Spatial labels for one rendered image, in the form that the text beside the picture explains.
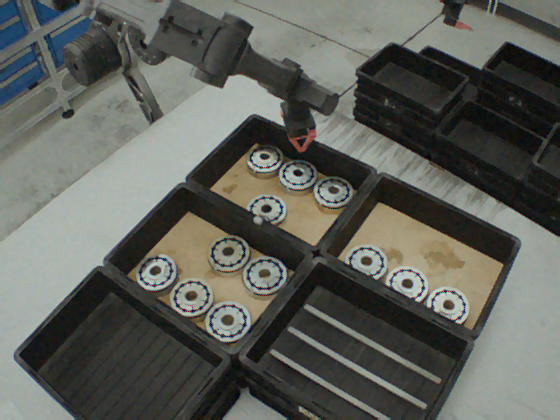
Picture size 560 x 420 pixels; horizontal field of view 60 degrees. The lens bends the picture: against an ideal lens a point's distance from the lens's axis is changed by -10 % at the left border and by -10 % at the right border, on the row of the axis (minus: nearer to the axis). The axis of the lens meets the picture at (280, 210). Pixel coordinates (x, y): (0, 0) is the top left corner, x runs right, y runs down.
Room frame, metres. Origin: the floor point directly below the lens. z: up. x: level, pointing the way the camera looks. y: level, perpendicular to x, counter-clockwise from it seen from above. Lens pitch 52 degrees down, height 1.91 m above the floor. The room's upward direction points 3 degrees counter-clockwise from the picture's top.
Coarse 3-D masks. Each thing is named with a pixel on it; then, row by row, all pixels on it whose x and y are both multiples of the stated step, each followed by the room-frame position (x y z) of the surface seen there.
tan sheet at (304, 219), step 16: (256, 144) 1.10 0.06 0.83; (240, 160) 1.04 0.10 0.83; (288, 160) 1.03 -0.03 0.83; (224, 176) 0.98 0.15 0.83; (240, 176) 0.98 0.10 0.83; (320, 176) 0.96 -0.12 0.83; (224, 192) 0.92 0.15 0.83; (240, 192) 0.92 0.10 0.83; (256, 192) 0.92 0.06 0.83; (272, 192) 0.91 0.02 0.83; (288, 208) 0.86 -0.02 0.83; (304, 208) 0.85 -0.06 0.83; (288, 224) 0.81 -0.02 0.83; (304, 224) 0.80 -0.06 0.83; (320, 224) 0.80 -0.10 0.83
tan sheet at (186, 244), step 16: (176, 224) 0.82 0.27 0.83; (192, 224) 0.82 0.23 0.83; (208, 224) 0.82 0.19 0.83; (176, 240) 0.77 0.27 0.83; (192, 240) 0.77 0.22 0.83; (208, 240) 0.77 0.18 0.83; (176, 256) 0.73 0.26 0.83; (192, 256) 0.72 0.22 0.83; (256, 256) 0.71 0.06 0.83; (192, 272) 0.68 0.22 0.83; (208, 272) 0.67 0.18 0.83; (288, 272) 0.66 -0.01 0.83; (224, 288) 0.63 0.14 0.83; (240, 288) 0.63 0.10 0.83; (256, 304) 0.58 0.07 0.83
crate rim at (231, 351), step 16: (176, 192) 0.85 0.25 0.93; (192, 192) 0.85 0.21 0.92; (160, 208) 0.80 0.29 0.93; (224, 208) 0.79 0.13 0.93; (144, 224) 0.76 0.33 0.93; (256, 224) 0.74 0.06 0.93; (128, 240) 0.71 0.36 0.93; (288, 240) 0.69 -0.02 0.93; (112, 256) 0.67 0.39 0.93; (144, 288) 0.58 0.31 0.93; (288, 288) 0.56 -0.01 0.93; (160, 304) 0.54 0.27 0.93; (272, 304) 0.53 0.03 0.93; (256, 320) 0.49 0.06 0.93; (208, 336) 0.46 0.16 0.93
